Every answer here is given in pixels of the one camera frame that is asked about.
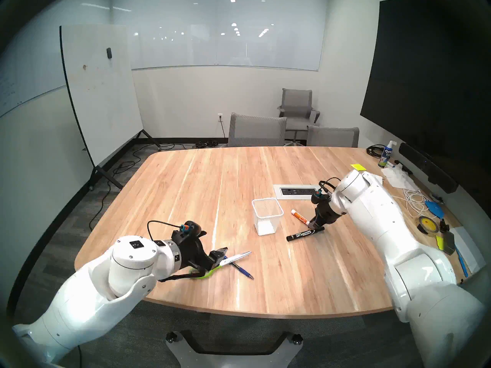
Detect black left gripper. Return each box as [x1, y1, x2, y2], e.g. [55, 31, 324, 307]
[171, 229, 229, 272]

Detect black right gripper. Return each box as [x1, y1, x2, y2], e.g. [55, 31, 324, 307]
[309, 203, 346, 232]

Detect black permanent marker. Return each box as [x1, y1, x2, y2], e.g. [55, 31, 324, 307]
[286, 226, 325, 242]

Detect blue ballpoint pen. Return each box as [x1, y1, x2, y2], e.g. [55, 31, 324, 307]
[229, 262, 254, 280]

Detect white mesh pen holder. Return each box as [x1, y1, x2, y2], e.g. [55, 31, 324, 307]
[252, 198, 285, 237]

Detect grey table power outlet panel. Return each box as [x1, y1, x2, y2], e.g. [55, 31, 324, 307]
[273, 184, 320, 200]

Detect grey mesh-back chair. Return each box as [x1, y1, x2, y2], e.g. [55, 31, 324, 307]
[306, 126, 360, 148]
[228, 112, 288, 148]

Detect white crumpled plastic bag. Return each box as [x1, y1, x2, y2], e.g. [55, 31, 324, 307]
[381, 165, 418, 191]

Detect whiteboard cleaner spray bottle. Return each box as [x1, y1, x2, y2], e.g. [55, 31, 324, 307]
[378, 140, 398, 169]

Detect yellow black tape roll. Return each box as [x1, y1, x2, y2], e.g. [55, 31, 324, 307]
[417, 215, 442, 237]

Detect blue flat plastic object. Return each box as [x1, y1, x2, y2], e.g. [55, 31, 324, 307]
[425, 200, 446, 219]

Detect black video sound bar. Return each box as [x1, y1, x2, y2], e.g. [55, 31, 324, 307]
[399, 142, 459, 194]

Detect grey armrest swivel chair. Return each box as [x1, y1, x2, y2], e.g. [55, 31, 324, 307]
[277, 88, 321, 145]

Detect yellow grey block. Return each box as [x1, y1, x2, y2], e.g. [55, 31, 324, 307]
[435, 231, 457, 255]

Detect blue plastic stick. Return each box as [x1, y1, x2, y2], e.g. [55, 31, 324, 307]
[454, 246, 470, 278]

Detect white paper box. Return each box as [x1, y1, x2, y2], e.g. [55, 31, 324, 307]
[448, 226, 488, 275]

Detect rolling whiteboard on stand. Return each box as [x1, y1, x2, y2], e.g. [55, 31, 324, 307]
[59, 24, 161, 191]

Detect green handled scissors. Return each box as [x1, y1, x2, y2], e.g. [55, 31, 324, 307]
[187, 251, 252, 282]

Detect right camera cable orange plug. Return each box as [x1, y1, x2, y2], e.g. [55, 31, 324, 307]
[314, 177, 342, 198]

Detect camera cable orange plug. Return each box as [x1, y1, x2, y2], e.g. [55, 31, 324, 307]
[147, 220, 190, 243]
[314, 177, 342, 198]

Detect black left gripper cable loop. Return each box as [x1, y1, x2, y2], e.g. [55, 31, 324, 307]
[159, 267, 206, 283]

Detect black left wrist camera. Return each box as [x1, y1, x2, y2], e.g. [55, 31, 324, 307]
[181, 220, 204, 238]

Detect left camera cable orange plug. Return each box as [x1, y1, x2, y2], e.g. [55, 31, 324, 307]
[147, 220, 190, 243]

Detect white charger with cable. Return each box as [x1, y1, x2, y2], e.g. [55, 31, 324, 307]
[404, 188, 431, 219]

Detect large black wall screen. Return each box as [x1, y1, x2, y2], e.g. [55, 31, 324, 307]
[360, 0, 491, 180]

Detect wall mounted glass whiteboard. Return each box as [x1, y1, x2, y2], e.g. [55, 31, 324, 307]
[130, 0, 321, 72]

